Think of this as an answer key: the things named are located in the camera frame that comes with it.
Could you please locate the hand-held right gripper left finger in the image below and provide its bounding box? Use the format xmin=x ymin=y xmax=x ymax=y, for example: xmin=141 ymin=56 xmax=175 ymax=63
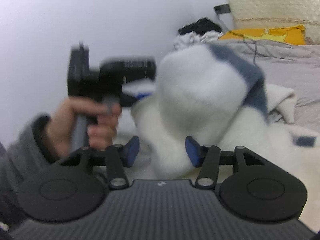
xmin=61 ymin=135 xmax=140 ymax=190

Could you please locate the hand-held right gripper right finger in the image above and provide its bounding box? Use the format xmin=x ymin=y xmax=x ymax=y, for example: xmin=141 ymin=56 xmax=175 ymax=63
xmin=185 ymin=135 xmax=266 ymax=188

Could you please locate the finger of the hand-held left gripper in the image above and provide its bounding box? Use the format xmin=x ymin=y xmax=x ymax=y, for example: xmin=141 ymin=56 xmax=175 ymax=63
xmin=120 ymin=81 xmax=156 ymax=107

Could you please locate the white and blue fluffy sweater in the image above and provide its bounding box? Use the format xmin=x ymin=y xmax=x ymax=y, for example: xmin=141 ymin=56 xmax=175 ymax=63
xmin=120 ymin=44 xmax=320 ymax=180

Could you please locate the person's left hand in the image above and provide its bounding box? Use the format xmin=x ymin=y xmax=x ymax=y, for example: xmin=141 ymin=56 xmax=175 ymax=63
xmin=47 ymin=97 xmax=122 ymax=157

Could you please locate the white crumpled cloth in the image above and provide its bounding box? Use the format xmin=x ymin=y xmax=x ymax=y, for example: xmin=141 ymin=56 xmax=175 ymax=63
xmin=173 ymin=31 xmax=225 ymax=51

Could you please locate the black cloth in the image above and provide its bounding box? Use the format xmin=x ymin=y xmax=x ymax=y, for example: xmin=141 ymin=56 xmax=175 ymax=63
xmin=178 ymin=17 xmax=223 ymax=35

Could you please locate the cream fleece blanket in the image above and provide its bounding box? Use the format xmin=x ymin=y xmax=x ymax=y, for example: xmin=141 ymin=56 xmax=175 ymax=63
xmin=266 ymin=84 xmax=297 ymax=124

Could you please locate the grey bed sheet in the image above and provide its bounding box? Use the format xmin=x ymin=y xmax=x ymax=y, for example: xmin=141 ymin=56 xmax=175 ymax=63
xmin=220 ymin=39 xmax=320 ymax=130

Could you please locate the yellow sheet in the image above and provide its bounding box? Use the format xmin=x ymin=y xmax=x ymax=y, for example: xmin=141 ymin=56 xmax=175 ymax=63
xmin=218 ymin=24 xmax=307 ymax=46

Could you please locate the grey wall power adapter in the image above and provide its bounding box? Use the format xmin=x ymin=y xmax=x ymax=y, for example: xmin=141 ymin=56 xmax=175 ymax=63
xmin=213 ymin=3 xmax=231 ymax=14

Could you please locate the black charging cable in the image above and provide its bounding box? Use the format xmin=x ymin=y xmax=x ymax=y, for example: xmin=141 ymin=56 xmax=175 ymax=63
xmin=215 ymin=12 xmax=260 ymax=66

